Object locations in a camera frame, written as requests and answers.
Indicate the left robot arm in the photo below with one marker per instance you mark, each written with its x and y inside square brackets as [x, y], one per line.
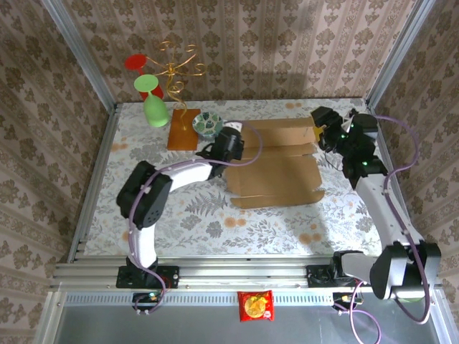
[147, 200]

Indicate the aluminium table frame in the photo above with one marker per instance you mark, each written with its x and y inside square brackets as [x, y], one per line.
[233, 272]

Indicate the red plastic wine glass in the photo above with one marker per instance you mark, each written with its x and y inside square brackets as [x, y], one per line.
[135, 62]

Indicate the perforated metal strip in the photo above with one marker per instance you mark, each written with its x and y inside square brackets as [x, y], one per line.
[201, 298]

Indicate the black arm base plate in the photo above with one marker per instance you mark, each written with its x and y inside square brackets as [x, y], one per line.
[317, 277]
[168, 277]

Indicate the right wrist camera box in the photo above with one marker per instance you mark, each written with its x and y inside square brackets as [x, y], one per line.
[348, 124]

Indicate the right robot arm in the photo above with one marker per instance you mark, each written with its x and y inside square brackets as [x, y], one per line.
[376, 215]

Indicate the green plastic wine glass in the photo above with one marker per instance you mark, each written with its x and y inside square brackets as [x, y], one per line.
[156, 111]

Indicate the small black circuit board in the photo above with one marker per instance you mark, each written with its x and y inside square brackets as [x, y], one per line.
[143, 297]
[339, 298]

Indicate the brown cardboard box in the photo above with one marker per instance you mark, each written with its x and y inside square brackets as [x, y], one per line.
[279, 175]

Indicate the floral tablecloth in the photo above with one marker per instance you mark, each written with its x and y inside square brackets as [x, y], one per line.
[215, 233]

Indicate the aluminium corner post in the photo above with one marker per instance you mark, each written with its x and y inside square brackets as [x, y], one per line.
[79, 53]
[398, 53]

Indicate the red snack packet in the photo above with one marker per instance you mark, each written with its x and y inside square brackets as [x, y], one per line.
[255, 306]

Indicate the leaf pattern bowl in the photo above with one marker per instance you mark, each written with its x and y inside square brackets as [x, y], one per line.
[205, 123]

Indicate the grey metal panel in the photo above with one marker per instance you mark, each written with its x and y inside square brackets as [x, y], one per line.
[179, 329]

